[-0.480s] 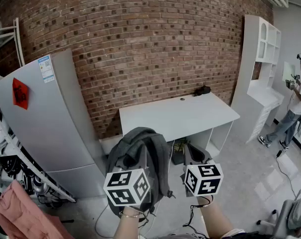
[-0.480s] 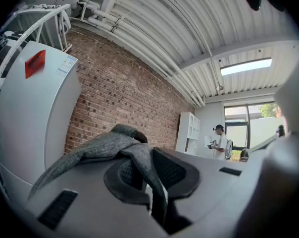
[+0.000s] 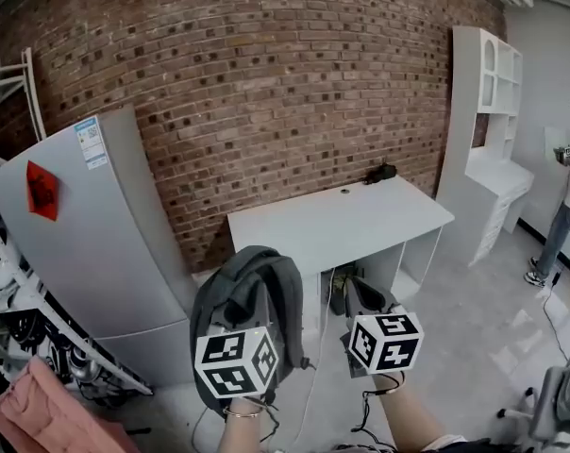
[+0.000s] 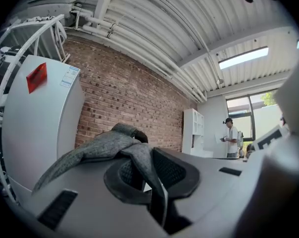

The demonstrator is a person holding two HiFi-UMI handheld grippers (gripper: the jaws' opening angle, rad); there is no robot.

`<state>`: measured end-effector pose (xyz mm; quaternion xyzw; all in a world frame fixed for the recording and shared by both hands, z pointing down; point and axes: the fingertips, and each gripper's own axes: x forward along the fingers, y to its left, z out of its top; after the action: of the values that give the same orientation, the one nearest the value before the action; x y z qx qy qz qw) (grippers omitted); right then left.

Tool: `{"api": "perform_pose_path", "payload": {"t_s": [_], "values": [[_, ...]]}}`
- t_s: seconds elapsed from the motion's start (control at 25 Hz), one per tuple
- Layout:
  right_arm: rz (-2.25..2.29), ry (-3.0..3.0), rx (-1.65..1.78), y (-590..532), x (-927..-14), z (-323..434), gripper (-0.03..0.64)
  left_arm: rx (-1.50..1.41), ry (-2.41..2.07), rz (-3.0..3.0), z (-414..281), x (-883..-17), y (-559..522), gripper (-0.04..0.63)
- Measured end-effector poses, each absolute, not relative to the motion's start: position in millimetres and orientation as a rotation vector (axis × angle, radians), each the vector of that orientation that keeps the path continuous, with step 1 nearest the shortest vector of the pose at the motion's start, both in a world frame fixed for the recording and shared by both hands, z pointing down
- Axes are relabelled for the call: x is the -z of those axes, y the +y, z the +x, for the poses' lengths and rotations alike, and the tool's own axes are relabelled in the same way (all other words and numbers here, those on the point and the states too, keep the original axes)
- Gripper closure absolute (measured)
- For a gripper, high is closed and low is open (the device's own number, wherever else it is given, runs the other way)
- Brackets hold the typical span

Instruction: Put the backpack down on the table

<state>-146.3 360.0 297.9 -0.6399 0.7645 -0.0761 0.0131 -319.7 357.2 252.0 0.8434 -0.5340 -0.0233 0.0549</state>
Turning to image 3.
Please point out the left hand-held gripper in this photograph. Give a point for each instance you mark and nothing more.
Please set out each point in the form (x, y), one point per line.
(235, 361)

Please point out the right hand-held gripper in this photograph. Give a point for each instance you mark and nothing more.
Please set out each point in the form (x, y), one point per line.
(384, 345)

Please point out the grey backpack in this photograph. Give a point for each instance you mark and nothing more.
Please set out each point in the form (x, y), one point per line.
(285, 290)

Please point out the person's left forearm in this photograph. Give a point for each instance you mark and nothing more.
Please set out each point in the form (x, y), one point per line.
(247, 434)

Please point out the person's right forearm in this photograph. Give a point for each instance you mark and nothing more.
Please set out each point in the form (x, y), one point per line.
(412, 423)

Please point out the black wrist band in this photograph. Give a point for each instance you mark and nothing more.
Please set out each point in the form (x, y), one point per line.
(390, 390)

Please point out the gold bangle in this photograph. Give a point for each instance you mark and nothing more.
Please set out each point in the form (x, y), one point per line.
(241, 414)

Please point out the white table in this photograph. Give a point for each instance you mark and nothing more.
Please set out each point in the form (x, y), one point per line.
(332, 224)

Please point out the black object on table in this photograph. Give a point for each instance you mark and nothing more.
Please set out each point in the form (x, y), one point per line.
(381, 173)

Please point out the silver refrigerator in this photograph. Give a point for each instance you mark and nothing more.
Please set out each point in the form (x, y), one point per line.
(91, 253)

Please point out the white chair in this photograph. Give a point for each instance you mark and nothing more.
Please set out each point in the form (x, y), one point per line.
(556, 404)

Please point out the white bookshelf desk unit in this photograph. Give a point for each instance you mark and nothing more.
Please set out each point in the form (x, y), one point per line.
(483, 191)

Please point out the pink cloth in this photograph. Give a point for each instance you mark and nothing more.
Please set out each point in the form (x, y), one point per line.
(49, 413)

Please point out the red diamond sticker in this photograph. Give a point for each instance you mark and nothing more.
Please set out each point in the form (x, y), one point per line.
(42, 191)

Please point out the blue and white label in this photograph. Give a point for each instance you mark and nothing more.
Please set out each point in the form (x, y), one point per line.
(90, 142)

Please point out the white metal frame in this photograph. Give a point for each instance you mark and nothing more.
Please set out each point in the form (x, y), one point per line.
(31, 92)

